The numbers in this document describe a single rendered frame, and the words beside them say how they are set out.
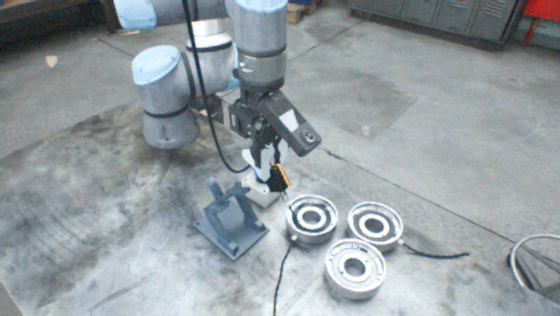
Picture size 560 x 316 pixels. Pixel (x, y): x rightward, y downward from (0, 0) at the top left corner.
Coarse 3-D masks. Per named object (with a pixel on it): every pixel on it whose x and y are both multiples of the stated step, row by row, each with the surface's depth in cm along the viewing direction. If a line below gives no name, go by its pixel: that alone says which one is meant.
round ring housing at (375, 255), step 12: (348, 240) 66; (336, 252) 66; (372, 252) 66; (348, 264) 66; (360, 264) 65; (384, 264) 62; (348, 276) 62; (360, 276) 62; (384, 276) 61; (336, 288) 61; (348, 288) 59; (360, 288) 60; (372, 288) 59
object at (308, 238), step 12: (300, 204) 75; (324, 204) 75; (288, 216) 72; (300, 216) 72; (312, 216) 75; (324, 216) 72; (336, 216) 71; (288, 228) 71; (312, 228) 70; (336, 228) 71; (300, 240) 70; (312, 240) 69; (324, 240) 70
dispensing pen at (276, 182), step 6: (270, 168) 66; (276, 168) 65; (270, 174) 66; (276, 174) 65; (282, 174) 66; (270, 180) 67; (276, 180) 65; (282, 180) 66; (270, 186) 68; (276, 186) 67; (282, 186) 66; (282, 192) 68; (282, 198) 69; (288, 198) 69; (288, 204) 69; (294, 216) 70
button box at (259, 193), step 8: (248, 176) 79; (248, 184) 77; (256, 184) 77; (264, 184) 77; (248, 192) 79; (256, 192) 77; (264, 192) 75; (272, 192) 77; (256, 200) 78; (264, 200) 76; (272, 200) 79; (264, 208) 78
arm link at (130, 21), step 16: (128, 0) 48; (144, 0) 49; (160, 0) 49; (176, 0) 50; (192, 0) 51; (128, 16) 49; (144, 16) 50; (160, 16) 51; (176, 16) 52; (192, 16) 53
